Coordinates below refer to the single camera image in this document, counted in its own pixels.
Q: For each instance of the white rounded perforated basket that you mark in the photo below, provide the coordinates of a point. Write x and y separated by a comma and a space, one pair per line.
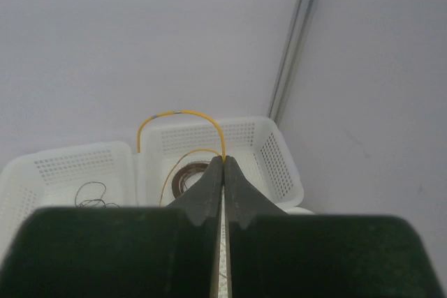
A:
298, 211

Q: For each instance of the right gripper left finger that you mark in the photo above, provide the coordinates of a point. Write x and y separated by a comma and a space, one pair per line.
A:
121, 251

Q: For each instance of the white rectangular basket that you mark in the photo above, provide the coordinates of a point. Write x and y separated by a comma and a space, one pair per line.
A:
64, 177
254, 142

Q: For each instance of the right aluminium frame post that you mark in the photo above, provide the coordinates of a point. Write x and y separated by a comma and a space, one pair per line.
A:
285, 74

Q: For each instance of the white rectangular basket left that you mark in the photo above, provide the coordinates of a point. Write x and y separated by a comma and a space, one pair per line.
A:
64, 177

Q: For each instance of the white rectangular basket right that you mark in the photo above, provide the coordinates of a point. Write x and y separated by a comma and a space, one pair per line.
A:
254, 142

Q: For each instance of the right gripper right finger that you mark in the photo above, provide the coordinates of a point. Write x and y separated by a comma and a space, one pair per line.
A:
275, 254

